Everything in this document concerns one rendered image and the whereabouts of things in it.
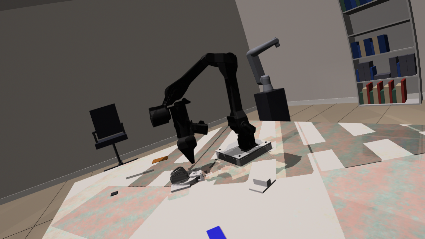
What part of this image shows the dark blue flat bar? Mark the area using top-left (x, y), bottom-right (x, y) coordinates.
top-left (206, 226), bottom-right (226, 239)

